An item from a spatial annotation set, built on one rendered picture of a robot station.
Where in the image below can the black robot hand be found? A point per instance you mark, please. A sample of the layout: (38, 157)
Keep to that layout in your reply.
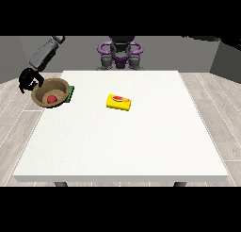
(27, 79)

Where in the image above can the brown wooden bowl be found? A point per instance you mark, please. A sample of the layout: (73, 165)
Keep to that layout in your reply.
(58, 87)

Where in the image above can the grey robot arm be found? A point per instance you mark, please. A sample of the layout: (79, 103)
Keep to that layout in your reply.
(44, 55)

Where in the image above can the small red ball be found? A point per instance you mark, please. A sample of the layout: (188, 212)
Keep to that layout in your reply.
(51, 99)

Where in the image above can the green square pad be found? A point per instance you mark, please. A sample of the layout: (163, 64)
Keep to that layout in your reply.
(71, 93)

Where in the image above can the yellow cup with melon print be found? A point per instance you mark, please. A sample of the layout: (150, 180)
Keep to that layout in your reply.
(119, 102)

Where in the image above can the grey robot trunk purple rings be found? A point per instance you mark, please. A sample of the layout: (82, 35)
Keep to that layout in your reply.
(120, 56)

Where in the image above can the dark table leg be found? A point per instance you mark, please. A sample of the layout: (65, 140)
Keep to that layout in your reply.
(61, 184)
(179, 184)

